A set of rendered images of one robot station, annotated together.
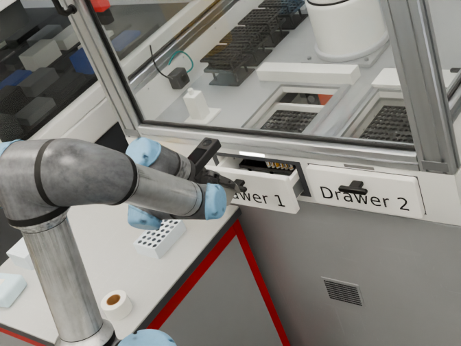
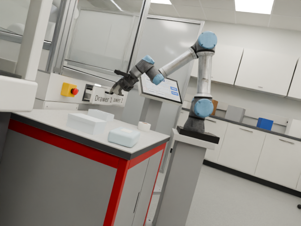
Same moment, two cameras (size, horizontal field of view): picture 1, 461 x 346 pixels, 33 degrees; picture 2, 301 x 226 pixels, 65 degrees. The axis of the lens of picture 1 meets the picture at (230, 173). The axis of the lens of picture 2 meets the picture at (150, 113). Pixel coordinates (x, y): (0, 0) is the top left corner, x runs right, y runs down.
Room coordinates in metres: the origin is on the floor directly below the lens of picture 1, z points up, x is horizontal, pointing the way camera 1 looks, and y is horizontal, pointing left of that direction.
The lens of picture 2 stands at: (2.20, 1.54, 0.96)
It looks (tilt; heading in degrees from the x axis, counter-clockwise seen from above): 4 degrees down; 239
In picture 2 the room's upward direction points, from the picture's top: 15 degrees clockwise
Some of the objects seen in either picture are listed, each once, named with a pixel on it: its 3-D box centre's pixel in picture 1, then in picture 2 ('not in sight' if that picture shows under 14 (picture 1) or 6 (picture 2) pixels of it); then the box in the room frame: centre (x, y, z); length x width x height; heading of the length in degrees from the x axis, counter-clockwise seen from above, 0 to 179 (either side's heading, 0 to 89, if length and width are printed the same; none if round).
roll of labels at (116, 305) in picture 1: (116, 305); (144, 126); (1.54, 0.39, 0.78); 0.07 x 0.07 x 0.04
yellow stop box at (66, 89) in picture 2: not in sight; (69, 89); (1.93, 0.17, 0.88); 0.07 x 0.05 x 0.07; 43
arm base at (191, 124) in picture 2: not in sight; (195, 123); (1.07, 0.28, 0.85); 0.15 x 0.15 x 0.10
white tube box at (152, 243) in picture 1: (160, 236); (101, 115); (1.75, 0.24, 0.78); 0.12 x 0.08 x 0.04; 131
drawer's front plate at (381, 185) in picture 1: (363, 190); (116, 97); (1.47, -0.28, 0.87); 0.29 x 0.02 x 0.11; 43
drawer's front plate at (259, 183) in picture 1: (246, 188); (103, 96); (1.67, -0.02, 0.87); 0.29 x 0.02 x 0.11; 43
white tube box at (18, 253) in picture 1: (34, 247); (86, 123); (1.93, 0.62, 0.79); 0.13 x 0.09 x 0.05; 132
